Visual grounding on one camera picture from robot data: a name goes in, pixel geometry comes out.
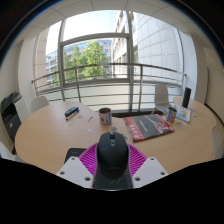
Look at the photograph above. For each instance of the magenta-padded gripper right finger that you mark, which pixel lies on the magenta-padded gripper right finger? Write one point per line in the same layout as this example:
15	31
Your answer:
146	170

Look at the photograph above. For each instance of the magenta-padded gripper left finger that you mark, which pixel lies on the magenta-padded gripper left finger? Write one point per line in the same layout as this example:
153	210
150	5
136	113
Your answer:
78	170

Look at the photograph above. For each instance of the black computer mouse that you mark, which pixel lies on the black computer mouse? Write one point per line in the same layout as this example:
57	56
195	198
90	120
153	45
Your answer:
112	155

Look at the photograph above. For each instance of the black printed mouse pad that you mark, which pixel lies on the black printed mouse pad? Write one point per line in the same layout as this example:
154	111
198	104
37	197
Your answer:
74	154

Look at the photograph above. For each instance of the red magazine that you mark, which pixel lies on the red magazine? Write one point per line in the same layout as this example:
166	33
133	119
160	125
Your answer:
148	127

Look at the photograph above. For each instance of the black and blue stapler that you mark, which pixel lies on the black and blue stapler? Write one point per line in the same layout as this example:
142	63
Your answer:
71	112

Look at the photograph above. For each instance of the red and blue printed mug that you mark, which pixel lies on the red and blue printed mug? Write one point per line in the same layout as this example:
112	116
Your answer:
105	117

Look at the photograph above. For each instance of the light blue booklet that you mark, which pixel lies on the light blue booklet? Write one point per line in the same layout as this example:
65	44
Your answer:
184	114

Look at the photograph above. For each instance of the black cylindrical speaker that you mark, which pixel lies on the black cylindrical speaker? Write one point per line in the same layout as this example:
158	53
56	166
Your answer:
186	97

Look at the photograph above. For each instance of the black and white office printer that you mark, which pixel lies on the black and white office printer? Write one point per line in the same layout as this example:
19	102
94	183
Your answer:
11	115

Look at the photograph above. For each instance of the grey metal balcony railing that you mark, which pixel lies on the grey metal balcony railing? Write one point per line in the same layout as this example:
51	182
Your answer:
100	66

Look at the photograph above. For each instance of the green leafy tree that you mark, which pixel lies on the green leafy tree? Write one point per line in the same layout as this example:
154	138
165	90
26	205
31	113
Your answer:
88	58

